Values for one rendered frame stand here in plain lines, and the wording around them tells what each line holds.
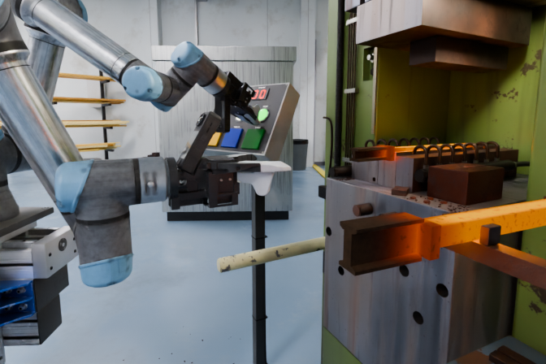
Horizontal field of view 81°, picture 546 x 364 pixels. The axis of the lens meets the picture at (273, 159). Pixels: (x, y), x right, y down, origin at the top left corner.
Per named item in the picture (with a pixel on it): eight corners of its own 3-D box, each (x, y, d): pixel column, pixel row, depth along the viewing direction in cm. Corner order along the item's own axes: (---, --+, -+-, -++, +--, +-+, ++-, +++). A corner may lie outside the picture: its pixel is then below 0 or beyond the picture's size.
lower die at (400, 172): (411, 192, 70) (413, 154, 69) (351, 177, 88) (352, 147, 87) (516, 176, 89) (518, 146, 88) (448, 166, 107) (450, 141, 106)
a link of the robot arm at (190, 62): (164, 56, 86) (186, 33, 84) (193, 80, 94) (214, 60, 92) (171, 69, 80) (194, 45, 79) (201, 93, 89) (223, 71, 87)
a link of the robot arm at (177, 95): (132, 91, 81) (162, 60, 80) (153, 94, 93) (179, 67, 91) (154, 114, 82) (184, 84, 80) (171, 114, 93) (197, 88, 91)
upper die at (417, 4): (421, 24, 66) (424, -24, 65) (355, 44, 84) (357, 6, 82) (529, 45, 85) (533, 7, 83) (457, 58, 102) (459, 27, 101)
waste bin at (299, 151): (306, 166, 699) (306, 139, 691) (309, 171, 650) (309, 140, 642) (283, 167, 697) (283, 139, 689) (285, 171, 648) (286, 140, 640)
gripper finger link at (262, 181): (291, 194, 56) (240, 192, 58) (291, 161, 56) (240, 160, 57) (288, 198, 53) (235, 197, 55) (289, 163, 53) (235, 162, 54)
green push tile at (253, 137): (257, 148, 104) (264, 128, 106) (240, 147, 109) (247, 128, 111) (260, 151, 105) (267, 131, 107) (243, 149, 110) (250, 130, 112)
